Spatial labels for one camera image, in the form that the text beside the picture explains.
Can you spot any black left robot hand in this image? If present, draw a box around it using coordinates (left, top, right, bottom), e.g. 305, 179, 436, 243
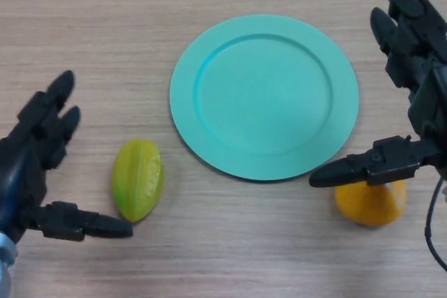
0, 69, 134, 245

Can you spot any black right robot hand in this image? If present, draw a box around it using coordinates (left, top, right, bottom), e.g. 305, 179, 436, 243
309, 0, 447, 188

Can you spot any yellow-green starfruit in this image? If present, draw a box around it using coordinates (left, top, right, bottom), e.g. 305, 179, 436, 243
110, 138, 166, 223

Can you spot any green round plate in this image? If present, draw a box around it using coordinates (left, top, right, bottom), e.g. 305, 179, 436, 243
169, 14, 360, 183

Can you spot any orange fruit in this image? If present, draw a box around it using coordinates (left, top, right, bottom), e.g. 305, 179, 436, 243
334, 178, 408, 227

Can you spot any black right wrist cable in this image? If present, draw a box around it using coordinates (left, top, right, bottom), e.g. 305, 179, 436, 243
423, 174, 447, 274

